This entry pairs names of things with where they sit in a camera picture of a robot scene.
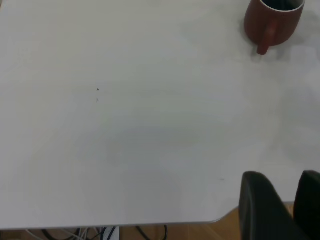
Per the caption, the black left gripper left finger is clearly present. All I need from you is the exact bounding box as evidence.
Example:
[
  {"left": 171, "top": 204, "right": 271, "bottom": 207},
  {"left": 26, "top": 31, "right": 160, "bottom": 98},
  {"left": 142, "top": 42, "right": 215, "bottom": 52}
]
[{"left": 239, "top": 171, "right": 310, "bottom": 240}]

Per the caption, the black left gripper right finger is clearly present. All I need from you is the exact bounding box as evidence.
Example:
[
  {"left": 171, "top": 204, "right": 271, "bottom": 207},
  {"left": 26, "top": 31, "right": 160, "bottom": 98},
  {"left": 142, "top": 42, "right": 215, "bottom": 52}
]
[{"left": 292, "top": 170, "right": 320, "bottom": 240}]

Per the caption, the red cup with white interior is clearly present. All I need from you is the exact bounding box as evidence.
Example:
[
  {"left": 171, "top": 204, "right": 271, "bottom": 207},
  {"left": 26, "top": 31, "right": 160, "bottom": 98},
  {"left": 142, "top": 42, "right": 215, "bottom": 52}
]
[{"left": 243, "top": 0, "right": 306, "bottom": 56}]

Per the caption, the black floor cable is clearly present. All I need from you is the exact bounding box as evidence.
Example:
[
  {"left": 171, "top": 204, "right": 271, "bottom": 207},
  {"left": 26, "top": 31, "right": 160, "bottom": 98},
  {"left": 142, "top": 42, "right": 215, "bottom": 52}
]
[{"left": 134, "top": 225, "right": 169, "bottom": 240}]

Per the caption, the white floor cable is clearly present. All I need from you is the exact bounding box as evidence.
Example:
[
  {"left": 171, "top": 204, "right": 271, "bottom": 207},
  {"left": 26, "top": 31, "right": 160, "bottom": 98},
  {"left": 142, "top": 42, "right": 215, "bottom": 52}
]
[{"left": 24, "top": 228, "right": 90, "bottom": 240}]

